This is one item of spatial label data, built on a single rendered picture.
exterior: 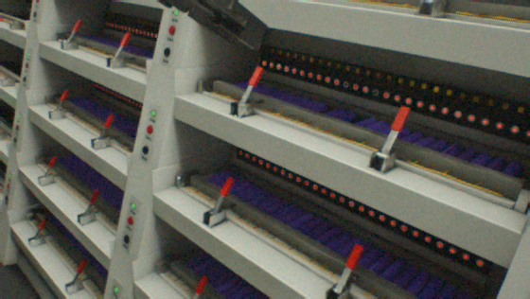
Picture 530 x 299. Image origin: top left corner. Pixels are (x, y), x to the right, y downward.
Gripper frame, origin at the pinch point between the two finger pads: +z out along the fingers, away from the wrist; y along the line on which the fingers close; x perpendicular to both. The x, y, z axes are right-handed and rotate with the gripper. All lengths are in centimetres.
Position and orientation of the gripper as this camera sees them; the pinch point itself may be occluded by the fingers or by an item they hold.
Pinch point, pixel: (229, 21)
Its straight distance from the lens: 44.5
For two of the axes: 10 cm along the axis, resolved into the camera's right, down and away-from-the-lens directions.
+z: 5.5, 2.2, 8.0
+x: 3.9, -9.2, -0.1
